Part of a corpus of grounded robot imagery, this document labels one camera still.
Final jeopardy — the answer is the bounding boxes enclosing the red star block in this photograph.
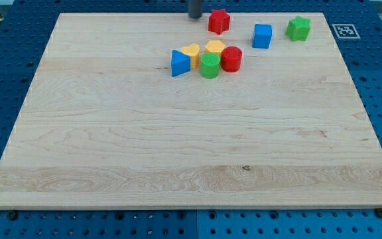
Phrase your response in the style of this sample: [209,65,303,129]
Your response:
[208,9,231,35]

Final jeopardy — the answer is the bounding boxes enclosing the blue cube block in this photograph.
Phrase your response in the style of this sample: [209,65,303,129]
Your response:
[252,24,273,49]

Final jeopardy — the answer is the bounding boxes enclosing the green star block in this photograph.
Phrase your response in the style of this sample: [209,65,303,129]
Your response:
[285,16,310,41]

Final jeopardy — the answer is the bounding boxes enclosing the blue triangle block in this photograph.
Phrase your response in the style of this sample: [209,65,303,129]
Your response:
[170,50,190,77]

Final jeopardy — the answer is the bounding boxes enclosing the green cylinder block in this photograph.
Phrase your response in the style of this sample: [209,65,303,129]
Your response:
[200,52,220,79]

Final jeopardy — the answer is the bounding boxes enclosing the wooden board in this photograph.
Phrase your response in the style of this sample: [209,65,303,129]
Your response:
[0,13,382,210]

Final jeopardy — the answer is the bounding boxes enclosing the yellow heart block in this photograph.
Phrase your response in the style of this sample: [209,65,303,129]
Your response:
[180,43,200,69]

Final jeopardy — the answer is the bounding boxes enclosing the red cylinder block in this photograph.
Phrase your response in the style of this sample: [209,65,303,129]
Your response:
[221,46,243,72]

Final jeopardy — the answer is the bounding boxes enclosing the yellow pentagon block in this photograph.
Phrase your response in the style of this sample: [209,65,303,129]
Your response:
[205,40,225,56]

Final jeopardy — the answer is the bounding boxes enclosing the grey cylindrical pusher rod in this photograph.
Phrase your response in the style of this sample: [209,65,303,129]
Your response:
[187,0,203,19]

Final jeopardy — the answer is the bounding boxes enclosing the white fiducial marker tag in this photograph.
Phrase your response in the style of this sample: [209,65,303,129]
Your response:
[332,23,360,39]

